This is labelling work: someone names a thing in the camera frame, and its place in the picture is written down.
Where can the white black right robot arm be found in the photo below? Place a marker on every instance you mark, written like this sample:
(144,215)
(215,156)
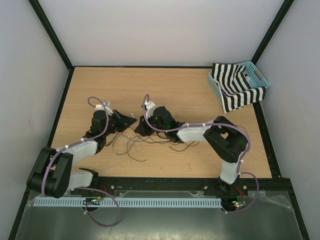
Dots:
(228,141)

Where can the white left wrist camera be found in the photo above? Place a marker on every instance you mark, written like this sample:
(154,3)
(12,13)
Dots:
(104,106)

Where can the light blue perforated basket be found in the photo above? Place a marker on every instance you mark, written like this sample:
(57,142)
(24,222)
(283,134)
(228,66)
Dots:
(256,79)

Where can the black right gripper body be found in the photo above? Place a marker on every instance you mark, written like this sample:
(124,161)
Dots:
(152,122)

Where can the grey metal front plate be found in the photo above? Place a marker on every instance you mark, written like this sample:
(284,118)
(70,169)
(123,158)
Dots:
(271,217)

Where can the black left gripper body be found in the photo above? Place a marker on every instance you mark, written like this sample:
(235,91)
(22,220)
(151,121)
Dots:
(115,123)

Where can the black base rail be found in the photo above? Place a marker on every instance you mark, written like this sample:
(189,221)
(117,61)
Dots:
(207,186)

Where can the black cage frame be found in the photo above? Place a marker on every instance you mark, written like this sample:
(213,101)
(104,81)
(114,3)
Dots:
(259,113)

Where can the black white striped cloth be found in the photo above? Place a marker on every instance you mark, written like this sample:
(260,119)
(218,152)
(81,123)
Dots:
(234,88)

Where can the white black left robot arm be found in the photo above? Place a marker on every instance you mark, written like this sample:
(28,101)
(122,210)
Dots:
(52,173)

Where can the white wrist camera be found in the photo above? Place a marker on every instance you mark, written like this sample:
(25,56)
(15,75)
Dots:
(149,107)
(104,106)

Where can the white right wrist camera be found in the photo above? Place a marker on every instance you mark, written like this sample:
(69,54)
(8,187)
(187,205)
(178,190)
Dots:
(149,107)

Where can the white slotted cable duct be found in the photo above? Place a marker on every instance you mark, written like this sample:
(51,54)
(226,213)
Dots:
(129,202)

